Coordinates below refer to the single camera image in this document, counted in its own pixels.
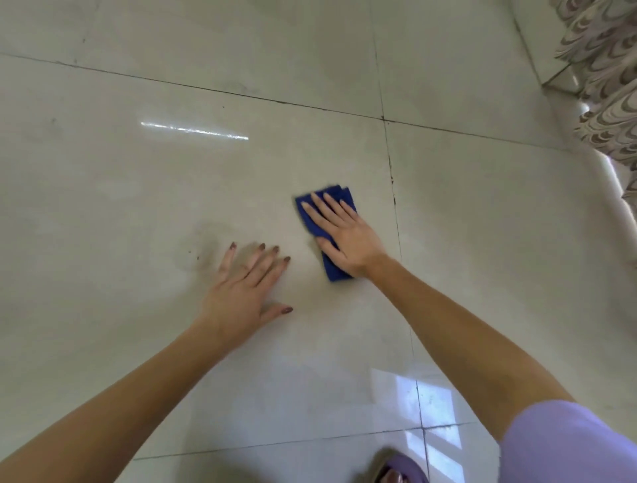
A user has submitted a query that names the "person's right forearm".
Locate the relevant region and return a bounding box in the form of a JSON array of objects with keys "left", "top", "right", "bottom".
[{"left": 365, "top": 255, "right": 577, "bottom": 444}]

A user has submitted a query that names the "patterned white brown curtain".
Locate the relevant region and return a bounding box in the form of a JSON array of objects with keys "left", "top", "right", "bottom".
[{"left": 550, "top": 0, "right": 637, "bottom": 220}]

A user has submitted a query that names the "person's left hand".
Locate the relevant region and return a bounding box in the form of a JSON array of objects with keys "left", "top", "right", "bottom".
[{"left": 198, "top": 242, "right": 294, "bottom": 345}]

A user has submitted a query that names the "blue cleaning cloth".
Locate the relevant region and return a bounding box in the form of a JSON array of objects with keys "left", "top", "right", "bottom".
[{"left": 295, "top": 185, "right": 358, "bottom": 283}]

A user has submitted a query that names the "lilac shirt sleeve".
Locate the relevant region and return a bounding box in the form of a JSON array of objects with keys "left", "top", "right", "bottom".
[{"left": 499, "top": 400, "right": 637, "bottom": 483}]

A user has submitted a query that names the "purple slipper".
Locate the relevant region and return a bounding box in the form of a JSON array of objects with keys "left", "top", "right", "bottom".
[{"left": 366, "top": 448, "right": 430, "bottom": 483}]

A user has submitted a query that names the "person's right hand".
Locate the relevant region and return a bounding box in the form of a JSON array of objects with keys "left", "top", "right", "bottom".
[{"left": 301, "top": 192, "right": 390, "bottom": 279}]

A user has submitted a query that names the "person's left forearm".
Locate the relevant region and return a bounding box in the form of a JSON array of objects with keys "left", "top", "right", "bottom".
[{"left": 0, "top": 318, "right": 236, "bottom": 483}]

